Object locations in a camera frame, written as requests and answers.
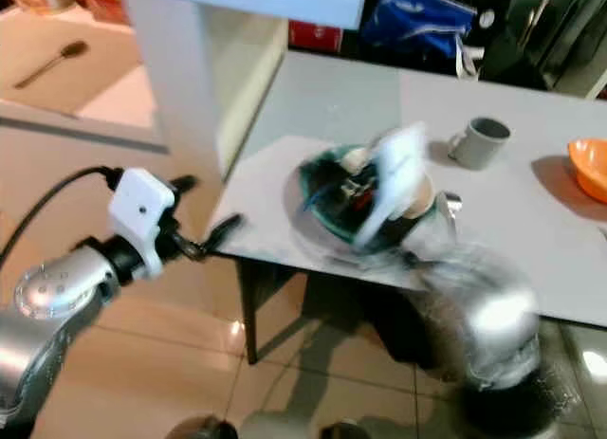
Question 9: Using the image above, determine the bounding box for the teal bowl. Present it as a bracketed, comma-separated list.
[297, 142, 441, 248]

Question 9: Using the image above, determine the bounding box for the beige small bowl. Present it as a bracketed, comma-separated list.
[340, 146, 439, 220]

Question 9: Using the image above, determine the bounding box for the black table leg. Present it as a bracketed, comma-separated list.
[235, 257, 259, 366]

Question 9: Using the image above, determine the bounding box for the white counter with pillar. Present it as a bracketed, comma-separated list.
[114, 0, 369, 179]

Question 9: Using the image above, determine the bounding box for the grey mug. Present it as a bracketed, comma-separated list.
[447, 117, 512, 173]

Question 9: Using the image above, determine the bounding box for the dark bag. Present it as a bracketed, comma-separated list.
[337, 285, 442, 369]

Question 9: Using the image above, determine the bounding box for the beige low platform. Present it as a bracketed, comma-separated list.
[0, 5, 158, 129]

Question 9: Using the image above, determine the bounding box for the red box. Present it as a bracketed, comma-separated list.
[285, 19, 343, 54]

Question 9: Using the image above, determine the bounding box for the dark wooden spoon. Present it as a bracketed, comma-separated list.
[13, 40, 90, 90]

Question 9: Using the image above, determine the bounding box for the blue bag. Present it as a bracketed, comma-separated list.
[359, 0, 478, 63]

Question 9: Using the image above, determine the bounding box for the red yellow snack package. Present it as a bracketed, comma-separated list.
[77, 0, 131, 26]

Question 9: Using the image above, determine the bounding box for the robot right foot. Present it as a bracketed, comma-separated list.
[317, 420, 373, 439]

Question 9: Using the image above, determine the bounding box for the orange bowl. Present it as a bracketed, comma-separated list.
[566, 137, 607, 206]

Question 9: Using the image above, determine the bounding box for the black appliance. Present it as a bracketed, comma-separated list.
[474, 0, 607, 91]

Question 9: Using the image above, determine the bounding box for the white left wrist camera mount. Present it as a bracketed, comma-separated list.
[106, 168, 177, 281]

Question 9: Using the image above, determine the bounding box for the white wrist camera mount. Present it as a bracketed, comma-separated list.
[106, 168, 177, 281]
[353, 121, 433, 248]

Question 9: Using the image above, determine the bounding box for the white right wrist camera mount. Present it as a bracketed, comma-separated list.
[353, 121, 433, 248]

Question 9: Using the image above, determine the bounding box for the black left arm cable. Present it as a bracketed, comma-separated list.
[0, 165, 120, 269]

